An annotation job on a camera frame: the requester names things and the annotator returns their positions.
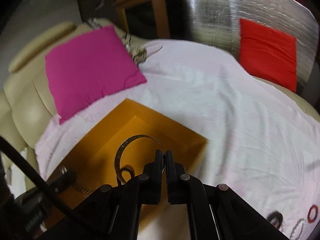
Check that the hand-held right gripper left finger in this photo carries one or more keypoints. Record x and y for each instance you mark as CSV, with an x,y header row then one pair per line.
x,y
158,165

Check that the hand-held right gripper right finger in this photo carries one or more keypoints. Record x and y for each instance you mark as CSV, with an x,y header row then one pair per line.
x,y
171,165

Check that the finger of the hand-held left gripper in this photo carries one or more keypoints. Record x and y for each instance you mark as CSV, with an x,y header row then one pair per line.
x,y
65,178

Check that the orange box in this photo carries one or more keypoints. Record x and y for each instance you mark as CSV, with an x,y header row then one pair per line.
x,y
105,140

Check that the pale pink cloth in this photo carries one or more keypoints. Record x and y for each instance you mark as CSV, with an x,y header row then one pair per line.
x,y
225,120

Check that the beige sofa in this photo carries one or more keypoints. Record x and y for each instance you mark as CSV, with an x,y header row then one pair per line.
x,y
27,90

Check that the magenta cushion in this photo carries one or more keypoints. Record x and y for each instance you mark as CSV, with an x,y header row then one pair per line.
x,y
90,72

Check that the beige patterned scarf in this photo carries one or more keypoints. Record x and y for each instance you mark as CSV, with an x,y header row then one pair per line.
x,y
137,52

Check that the red cushion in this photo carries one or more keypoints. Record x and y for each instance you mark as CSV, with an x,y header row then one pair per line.
x,y
267,52

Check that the wooden side table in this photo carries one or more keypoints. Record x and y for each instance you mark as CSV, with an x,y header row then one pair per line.
x,y
160,2

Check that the silver shiny cover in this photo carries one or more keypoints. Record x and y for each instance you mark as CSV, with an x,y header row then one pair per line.
x,y
220,5

